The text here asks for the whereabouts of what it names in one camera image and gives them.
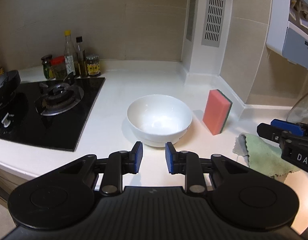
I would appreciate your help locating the silver vent grille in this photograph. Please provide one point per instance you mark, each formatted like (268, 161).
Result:
(214, 12)

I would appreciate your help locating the black cap oil bottle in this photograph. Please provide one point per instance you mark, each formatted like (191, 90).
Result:
(81, 57)

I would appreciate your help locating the white wall appliance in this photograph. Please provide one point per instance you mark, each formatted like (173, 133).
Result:
(293, 42)

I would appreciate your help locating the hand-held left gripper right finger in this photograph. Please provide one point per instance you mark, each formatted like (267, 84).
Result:
(169, 158)

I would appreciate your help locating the yellow label jar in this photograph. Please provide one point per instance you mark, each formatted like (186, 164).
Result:
(93, 67)

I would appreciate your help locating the white bowl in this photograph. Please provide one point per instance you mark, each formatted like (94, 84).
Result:
(159, 115)

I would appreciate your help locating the yellow cap bottle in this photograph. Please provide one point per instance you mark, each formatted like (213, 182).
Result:
(69, 55)

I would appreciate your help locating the glass container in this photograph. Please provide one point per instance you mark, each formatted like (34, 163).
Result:
(303, 107)

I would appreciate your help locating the dark lid green jar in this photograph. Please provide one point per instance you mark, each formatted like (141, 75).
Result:
(47, 67)

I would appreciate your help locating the red lid jar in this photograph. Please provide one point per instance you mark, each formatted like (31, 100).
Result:
(58, 68)

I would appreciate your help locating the black pot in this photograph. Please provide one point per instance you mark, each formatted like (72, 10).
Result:
(6, 80)

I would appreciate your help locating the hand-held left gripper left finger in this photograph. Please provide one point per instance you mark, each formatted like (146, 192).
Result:
(138, 158)

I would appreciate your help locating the pink and green sponge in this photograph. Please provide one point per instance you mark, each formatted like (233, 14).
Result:
(215, 110)

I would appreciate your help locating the green cloth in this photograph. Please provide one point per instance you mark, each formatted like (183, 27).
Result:
(263, 155)

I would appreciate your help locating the black glass gas cooktop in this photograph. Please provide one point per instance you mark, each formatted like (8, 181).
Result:
(69, 130)

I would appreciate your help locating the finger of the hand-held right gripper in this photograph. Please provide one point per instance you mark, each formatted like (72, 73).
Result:
(288, 127)
(268, 133)

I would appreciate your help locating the gas burner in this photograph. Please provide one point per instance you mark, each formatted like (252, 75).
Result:
(58, 97)

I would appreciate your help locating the white stove knob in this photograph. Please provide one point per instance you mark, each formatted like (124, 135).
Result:
(6, 120)

